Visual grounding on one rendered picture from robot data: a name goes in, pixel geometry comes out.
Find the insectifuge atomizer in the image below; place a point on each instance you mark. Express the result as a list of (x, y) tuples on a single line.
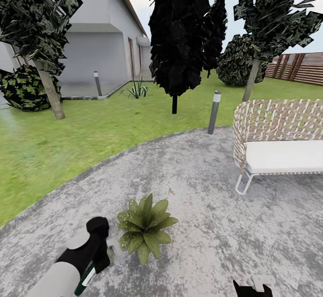
[(87, 277)]

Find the garden chair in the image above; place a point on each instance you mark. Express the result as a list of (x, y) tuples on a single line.
[(281, 153)]

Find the pot plant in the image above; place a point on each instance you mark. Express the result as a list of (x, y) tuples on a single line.
[(143, 225)]

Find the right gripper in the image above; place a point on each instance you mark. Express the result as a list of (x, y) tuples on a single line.
[(248, 291)]

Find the bush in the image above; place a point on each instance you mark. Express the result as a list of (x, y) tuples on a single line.
[(230, 67), (141, 90), (24, 89)]

